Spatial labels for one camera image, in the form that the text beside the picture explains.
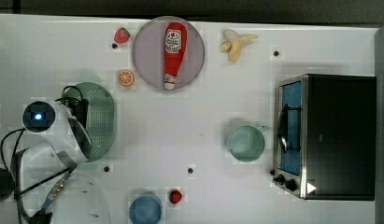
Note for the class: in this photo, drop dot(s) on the red ketchup bottle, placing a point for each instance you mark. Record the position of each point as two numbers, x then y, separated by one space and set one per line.
175 42

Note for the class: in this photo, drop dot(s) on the green plastic strainer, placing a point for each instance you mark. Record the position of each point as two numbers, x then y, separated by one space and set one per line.
100 121

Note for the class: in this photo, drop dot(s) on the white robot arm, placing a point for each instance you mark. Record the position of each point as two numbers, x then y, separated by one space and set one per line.
48 188

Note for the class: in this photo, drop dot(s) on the pink toy strawberry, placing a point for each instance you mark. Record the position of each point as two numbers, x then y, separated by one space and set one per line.
121 36

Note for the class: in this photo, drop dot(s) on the red toy strawberry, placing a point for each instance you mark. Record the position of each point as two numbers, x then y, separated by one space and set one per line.
175 196

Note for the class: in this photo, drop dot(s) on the black toaster oven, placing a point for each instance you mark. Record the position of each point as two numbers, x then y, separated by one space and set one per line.
325 143

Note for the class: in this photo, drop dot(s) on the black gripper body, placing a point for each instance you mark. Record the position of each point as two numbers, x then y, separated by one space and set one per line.
79 109

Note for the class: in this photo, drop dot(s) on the toy orange slice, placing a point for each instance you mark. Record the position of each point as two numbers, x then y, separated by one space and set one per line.
126 78

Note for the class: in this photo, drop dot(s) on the blue plastic cup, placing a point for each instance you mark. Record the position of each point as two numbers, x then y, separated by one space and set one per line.
146 209

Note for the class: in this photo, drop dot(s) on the peeled toy banana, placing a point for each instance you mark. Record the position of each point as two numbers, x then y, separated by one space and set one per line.
234 42

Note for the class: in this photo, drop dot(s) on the grey round plate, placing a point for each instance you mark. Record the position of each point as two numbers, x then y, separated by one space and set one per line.
148 53

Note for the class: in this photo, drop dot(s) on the green plastic cup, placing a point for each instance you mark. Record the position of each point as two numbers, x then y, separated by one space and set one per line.
246 143

